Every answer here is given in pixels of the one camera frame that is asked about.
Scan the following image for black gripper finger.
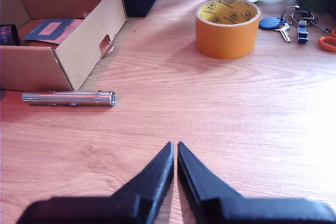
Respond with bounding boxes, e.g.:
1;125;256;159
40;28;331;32
177;142;245;224
110;141;175;224

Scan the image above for silver laser pointer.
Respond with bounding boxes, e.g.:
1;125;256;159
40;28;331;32
22;91;118;107

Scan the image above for open brown cardboard box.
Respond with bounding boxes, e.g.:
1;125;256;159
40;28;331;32
0;0;129;92

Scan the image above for wide orange-brown tape roll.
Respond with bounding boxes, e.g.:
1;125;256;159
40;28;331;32
195;0;261;60

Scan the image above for silver house key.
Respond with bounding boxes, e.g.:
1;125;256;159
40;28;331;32
275;22;292;44

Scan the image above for blue plastic key fob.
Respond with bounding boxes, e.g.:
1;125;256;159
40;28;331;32
259;16;287;30

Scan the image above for blue metal carabiner clip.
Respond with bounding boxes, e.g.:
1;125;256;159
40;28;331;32
296;20;309;45

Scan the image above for dark printed paper card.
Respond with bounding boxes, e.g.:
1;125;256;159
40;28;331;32
20;18;85;45

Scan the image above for small thin dark key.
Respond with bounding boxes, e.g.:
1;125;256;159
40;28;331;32
304;16;331;33

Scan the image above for dark printed packet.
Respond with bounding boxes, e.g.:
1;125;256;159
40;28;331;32
0;24;20;46

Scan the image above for orange-handled scissors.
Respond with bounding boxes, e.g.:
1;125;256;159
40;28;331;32
318;28;336;53

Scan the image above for metal key ring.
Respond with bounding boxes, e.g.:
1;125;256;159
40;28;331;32
281;5;314;25

